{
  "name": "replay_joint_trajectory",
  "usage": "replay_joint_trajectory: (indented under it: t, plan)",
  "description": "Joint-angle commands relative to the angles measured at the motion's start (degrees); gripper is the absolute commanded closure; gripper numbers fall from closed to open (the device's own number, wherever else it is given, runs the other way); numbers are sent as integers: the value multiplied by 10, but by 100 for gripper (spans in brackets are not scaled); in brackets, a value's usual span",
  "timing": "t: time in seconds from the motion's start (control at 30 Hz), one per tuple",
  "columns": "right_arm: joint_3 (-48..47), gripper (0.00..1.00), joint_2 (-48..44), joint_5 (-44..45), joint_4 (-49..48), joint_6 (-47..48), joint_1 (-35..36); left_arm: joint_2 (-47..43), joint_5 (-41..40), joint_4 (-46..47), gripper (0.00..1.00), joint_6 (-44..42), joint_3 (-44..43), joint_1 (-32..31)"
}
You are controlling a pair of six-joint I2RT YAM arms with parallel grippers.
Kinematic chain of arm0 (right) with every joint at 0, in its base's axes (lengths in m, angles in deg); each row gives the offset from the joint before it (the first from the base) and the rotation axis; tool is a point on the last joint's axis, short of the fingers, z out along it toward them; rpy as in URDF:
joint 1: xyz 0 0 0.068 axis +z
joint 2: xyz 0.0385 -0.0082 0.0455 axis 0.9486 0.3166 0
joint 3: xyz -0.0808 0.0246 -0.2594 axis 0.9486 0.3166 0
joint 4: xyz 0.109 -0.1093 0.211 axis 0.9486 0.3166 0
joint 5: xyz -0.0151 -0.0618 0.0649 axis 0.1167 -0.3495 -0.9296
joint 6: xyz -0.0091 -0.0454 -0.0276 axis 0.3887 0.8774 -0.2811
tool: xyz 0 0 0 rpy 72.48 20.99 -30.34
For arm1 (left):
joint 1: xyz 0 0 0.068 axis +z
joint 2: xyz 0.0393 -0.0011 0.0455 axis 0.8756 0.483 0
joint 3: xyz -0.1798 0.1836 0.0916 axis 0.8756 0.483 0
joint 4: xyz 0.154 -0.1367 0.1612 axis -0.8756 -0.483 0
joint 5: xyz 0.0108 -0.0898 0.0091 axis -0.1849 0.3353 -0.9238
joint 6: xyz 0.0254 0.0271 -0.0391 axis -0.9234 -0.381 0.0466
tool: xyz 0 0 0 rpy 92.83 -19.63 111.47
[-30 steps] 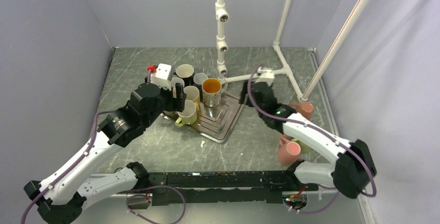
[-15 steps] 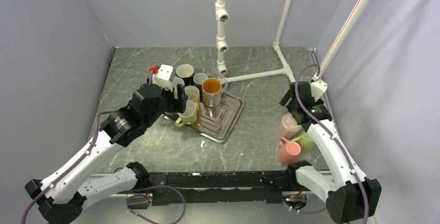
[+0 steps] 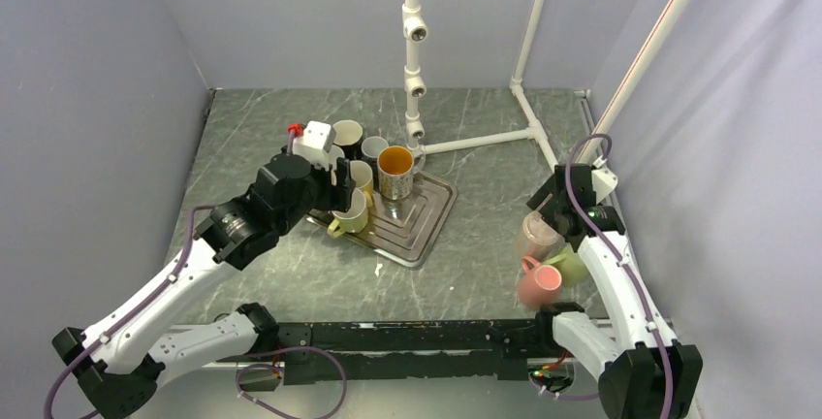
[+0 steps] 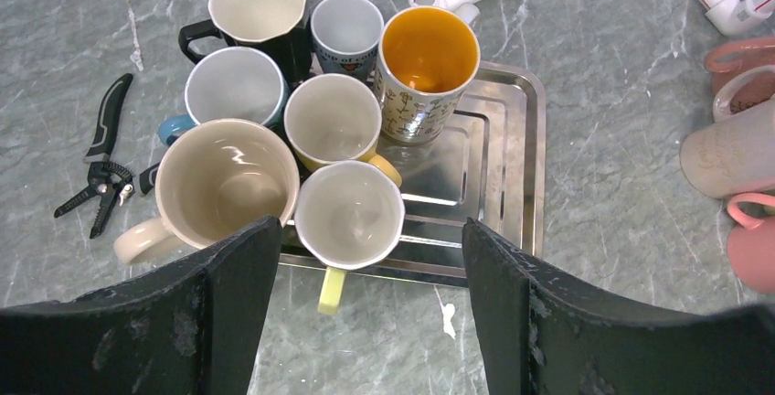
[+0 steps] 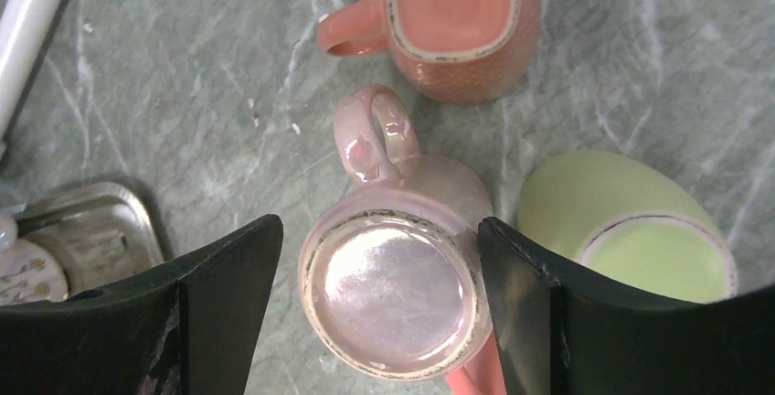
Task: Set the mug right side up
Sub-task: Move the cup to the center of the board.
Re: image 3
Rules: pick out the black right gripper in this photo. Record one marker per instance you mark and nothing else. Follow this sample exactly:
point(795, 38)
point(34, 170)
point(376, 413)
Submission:
point(546, 210)

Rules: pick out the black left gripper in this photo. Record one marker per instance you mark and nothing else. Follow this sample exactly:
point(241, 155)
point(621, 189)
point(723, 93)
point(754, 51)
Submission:
point(335, 197)

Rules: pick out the pink lidded cup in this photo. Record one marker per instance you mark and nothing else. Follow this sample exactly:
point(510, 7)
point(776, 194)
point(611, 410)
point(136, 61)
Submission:
point(537, 239)

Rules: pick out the lime green faceted mug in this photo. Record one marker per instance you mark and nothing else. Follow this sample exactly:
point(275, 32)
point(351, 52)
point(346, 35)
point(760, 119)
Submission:
point(354, 220)

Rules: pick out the yellow mug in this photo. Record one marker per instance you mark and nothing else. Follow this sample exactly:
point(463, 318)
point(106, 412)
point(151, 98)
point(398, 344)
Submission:
point(362, 175)

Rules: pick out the black white-lined mug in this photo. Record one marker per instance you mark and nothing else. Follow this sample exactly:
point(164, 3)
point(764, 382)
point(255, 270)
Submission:
point(349, 136)

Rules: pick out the grey blue mug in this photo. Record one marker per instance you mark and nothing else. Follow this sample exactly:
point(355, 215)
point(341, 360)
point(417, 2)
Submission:
point(371, 148)

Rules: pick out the clear glass mug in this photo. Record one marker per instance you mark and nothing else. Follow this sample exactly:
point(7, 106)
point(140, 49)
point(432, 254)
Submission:
point(396, 169)

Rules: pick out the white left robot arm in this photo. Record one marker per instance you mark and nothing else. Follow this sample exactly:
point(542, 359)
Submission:
point(122, 360)

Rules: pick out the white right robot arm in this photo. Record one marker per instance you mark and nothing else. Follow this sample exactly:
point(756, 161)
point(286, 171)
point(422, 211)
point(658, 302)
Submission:
point(642, 368)

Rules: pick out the light green mug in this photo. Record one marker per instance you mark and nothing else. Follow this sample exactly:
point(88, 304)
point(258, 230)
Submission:
point(570, 266)

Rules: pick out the pink mug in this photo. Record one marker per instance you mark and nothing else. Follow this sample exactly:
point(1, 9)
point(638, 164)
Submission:
point(540, 285)

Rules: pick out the steel serving tray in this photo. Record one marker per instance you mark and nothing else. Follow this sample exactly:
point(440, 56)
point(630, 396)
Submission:
point(405, 231)

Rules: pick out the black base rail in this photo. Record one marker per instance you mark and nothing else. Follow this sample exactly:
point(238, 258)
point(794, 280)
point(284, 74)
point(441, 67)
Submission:
point(504, 349)

